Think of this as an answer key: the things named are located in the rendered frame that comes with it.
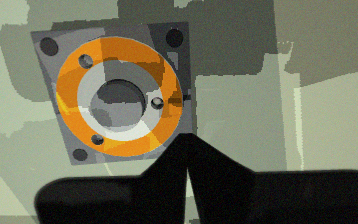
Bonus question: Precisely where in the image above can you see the orange round plate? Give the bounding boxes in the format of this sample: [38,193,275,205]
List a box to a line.
[56,36,183,157]

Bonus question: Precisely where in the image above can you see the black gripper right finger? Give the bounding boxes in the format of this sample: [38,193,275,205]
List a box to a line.
[186,133,358,224]

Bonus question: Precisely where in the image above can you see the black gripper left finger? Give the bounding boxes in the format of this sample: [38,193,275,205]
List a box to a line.
[34,133,188,224]

